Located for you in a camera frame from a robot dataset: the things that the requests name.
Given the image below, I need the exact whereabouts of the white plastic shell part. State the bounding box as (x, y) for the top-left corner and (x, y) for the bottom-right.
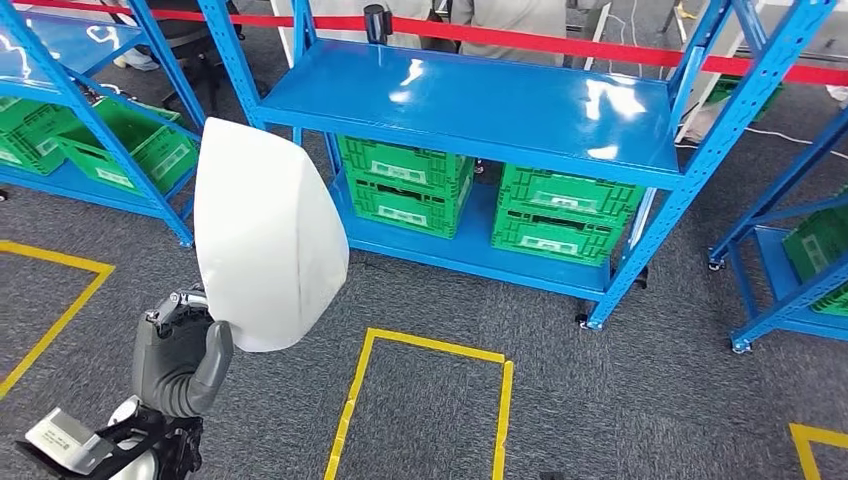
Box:
(193, 117), (350, 354)

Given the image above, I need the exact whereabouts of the black barrier post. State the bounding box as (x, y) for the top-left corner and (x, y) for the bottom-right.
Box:
(362, 3), (395, 46)

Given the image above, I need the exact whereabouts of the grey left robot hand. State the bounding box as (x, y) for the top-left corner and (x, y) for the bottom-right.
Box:
(132, 289), (235, 407)

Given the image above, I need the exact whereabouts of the red barrier tape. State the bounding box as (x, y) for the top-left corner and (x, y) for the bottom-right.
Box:
(13, 0), (848, 87)

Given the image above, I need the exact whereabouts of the yellow floor tape square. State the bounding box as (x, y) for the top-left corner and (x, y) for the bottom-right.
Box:
(0, 240), (116, 399)
(324, 327), (515, 480)

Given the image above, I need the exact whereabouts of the blue metal shelf rack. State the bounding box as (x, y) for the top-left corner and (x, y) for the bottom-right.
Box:
(0, 0), (208, 250)
(707, 109), (848, 356)
(197, 0), (839, 333)

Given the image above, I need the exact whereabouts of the green plastic crate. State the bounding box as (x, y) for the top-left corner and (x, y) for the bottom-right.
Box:
(496, 163), (646, 221)
(705, 74), (784, 122)
(0, 97), (81, 177)
(336, 135), (477, 200)
(345, 173), (476, 240)
(56, 97), (200, 198)
(491, 206), (629, 268)
(782, 198), (848, 318)

